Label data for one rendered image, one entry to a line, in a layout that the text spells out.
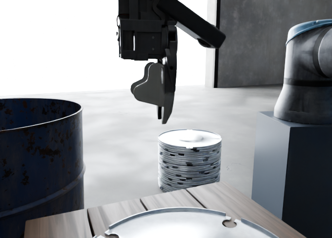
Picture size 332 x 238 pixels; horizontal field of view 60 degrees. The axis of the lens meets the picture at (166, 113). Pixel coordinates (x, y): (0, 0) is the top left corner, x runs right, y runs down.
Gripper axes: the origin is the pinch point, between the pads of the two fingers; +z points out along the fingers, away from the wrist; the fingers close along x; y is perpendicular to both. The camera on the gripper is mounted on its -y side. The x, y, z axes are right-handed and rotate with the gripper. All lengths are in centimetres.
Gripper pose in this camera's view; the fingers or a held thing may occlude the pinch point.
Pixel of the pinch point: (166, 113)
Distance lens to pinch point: 46.0
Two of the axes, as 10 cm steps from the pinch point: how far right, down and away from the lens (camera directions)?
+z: -0.1, 9.8, 2.0
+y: -9.8, 0.3, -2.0
